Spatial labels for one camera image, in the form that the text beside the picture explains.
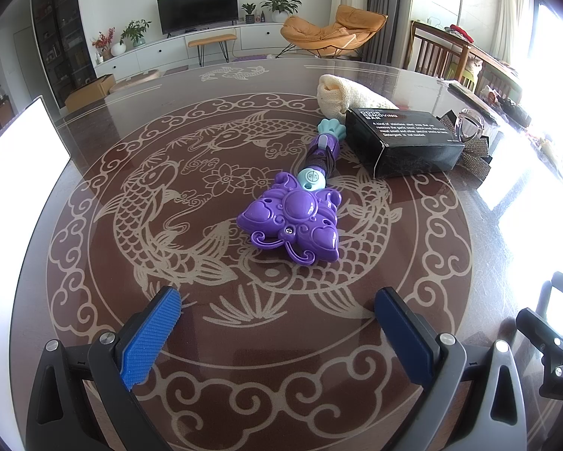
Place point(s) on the wooden stool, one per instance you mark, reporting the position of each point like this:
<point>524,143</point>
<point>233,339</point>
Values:
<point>212,41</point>

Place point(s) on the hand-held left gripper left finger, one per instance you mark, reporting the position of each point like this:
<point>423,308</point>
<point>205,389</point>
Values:
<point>150,338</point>

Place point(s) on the black cardboard box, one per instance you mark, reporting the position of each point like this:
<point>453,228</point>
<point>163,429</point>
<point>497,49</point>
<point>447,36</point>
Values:
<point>403,141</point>

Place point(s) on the beige floor cushion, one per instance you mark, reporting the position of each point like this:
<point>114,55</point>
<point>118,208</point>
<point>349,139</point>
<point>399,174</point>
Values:
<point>138,80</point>

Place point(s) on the grey curtain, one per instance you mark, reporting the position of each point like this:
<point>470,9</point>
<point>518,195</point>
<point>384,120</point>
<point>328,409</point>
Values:
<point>389,9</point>

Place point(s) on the bushy green potted plant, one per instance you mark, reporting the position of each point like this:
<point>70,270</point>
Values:
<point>136,33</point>

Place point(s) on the white television cabinet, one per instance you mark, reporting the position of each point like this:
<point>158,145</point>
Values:
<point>168,51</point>

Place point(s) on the orange rocking chair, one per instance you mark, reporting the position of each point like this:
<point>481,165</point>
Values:
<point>328,33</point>

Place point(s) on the large leafy potted plant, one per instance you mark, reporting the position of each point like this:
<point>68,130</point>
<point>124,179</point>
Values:
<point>281,4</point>

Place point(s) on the silver rhinestone bow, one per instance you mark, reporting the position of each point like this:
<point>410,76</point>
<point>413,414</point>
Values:
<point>474,150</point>

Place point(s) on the brown patterned glass desktop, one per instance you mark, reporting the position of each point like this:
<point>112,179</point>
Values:
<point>450,244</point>

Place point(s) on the flat screen television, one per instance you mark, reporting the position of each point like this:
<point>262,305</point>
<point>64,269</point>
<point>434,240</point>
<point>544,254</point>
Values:
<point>198,8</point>

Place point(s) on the white sheer curtain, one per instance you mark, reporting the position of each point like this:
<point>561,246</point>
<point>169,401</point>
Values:
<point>511,14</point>

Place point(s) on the white vase with red flowers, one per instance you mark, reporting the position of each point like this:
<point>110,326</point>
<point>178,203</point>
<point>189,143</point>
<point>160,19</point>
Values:
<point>117,48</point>

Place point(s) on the red folded cloth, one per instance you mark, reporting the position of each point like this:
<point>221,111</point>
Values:
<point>460,30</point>

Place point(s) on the cream knit cloth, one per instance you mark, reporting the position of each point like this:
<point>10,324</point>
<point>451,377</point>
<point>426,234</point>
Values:
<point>342,96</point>

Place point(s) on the small potted plant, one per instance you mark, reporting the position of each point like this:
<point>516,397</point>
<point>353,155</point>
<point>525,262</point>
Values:
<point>249,11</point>

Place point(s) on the purple round rug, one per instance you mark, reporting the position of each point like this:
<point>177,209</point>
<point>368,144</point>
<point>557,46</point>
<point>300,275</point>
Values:
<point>248,58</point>

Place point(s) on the wooden slat-back chair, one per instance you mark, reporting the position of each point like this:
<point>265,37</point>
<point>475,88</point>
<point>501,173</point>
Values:
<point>434,51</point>

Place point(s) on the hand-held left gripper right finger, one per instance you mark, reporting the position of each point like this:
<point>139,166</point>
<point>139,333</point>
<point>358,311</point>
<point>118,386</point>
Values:
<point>403,338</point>

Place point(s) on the tall dark display cabinet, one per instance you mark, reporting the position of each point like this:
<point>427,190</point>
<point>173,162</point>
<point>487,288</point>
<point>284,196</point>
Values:
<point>63,33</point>

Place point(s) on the purple toy wand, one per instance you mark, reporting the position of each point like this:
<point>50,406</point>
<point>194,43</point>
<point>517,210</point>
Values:
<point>295,216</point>

